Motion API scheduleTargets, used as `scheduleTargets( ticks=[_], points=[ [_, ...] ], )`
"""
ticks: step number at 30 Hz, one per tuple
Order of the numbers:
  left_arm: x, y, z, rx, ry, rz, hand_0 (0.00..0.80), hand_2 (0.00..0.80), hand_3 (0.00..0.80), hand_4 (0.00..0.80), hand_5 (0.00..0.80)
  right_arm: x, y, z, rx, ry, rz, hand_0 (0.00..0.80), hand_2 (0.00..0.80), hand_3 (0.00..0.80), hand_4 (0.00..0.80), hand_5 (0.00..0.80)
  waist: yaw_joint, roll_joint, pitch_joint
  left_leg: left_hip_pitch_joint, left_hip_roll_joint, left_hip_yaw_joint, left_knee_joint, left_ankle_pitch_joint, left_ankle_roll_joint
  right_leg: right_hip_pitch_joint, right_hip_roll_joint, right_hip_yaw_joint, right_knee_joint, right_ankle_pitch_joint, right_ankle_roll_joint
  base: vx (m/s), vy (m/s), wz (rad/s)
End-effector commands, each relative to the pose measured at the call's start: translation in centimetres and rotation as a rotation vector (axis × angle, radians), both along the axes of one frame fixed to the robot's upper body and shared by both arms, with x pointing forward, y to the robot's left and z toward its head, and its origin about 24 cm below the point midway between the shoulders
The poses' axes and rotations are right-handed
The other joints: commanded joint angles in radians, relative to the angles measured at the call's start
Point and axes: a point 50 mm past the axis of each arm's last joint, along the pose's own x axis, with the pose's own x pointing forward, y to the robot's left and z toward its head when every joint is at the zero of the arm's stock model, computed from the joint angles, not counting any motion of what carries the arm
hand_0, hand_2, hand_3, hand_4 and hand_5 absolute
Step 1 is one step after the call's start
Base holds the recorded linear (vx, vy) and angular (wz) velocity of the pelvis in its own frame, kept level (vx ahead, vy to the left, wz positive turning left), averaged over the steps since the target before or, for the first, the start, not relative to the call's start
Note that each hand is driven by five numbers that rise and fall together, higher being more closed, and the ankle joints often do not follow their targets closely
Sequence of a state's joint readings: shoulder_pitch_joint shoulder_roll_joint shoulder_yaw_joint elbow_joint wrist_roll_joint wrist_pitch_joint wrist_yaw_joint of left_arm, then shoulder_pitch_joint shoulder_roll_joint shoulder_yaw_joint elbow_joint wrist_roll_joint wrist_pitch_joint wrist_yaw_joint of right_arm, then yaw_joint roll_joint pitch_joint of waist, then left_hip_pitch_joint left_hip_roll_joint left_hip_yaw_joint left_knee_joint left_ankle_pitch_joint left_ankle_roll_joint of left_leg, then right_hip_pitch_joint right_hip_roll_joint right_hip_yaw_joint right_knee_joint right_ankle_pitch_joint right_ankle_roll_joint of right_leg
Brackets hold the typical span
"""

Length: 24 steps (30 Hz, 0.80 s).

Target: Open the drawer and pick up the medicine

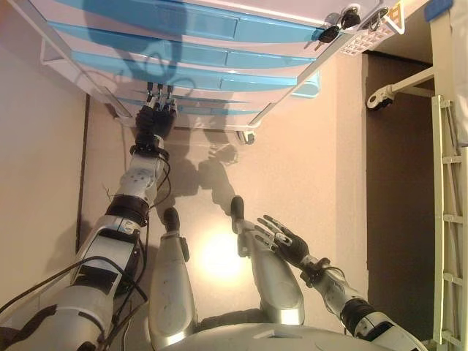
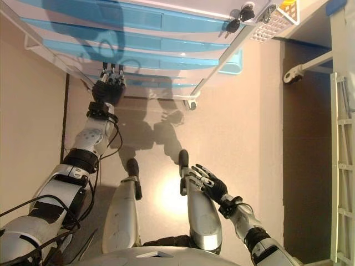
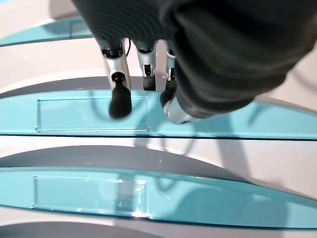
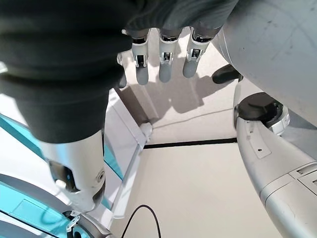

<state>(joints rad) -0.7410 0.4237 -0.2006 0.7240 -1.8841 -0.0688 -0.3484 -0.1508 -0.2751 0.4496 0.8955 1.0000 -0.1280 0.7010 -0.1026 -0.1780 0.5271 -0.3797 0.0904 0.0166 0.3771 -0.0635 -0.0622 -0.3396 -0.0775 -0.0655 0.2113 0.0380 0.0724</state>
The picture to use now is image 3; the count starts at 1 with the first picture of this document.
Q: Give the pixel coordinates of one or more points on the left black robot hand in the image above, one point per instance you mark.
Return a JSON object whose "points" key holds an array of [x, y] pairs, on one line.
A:
{"points": [[223, 49]]}

